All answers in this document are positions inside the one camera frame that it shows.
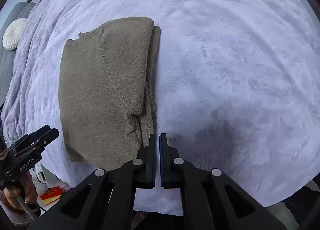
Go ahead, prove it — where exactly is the red yellow package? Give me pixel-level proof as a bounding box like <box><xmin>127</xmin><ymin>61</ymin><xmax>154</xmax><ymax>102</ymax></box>
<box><xmin>40</xmin><ymin>187</ymin><xmax>64</xmax><ymax>206</ymax></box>

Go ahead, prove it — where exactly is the olive knit sweater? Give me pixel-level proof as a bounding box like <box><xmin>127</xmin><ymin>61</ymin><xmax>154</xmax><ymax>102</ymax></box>
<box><xmin>59</xmin><ymin>17</ymin><xmax>161</xmax><ymax>170</ymax></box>

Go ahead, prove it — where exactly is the grey quilted headboard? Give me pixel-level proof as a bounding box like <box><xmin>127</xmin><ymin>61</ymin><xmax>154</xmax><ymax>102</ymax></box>
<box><xmin>0</xmin><ymin>1</ymin><xmax>35</xmax><ymax>104</ymax></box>

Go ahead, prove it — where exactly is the white round pillow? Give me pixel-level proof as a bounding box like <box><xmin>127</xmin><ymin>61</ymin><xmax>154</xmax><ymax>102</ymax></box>
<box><xmin>2</xmin><ymin>18</ymin><xmax>27</xmax><ymax>50</ymax></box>

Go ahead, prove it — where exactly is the lavender plush blanket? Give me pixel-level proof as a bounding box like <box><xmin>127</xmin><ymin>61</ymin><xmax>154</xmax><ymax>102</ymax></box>
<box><xmin>1</xmin><ymin>0</ymin><xmax>319</xmax><ymax>207</ymax></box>

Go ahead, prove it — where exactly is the left hand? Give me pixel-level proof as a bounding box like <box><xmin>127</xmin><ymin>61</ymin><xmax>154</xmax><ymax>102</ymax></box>
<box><xmin>3</xmin><ymin>172</ymin><xmax>37</xmax><ymax>210</ymax></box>

